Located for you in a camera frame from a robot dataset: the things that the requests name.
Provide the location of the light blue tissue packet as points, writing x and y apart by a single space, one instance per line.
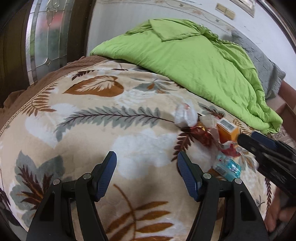
226 167

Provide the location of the grey quilted pillow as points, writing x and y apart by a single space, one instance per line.
270 75

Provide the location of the beige wall switch plate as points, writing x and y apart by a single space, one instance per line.
225 11

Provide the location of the red shiny candy wrapper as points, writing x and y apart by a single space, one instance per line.
200 133

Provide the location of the crumpled white plastic wrapper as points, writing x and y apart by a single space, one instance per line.
185 116

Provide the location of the leaf-patterned fleece blanket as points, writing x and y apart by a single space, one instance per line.
66 124

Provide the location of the stained glass wooden door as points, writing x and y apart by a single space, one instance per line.
39 37

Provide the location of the orange carton box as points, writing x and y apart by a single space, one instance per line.
227 130

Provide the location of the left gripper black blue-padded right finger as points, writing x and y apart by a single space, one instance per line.
242 219

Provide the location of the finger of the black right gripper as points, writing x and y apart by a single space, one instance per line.
276 160

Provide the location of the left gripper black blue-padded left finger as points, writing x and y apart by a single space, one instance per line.
53 218

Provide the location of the bright green quilt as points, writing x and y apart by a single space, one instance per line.
198 60

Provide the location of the brown padded headboard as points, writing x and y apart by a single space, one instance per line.
284 105

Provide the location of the person's right hand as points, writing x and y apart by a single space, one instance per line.
275 212

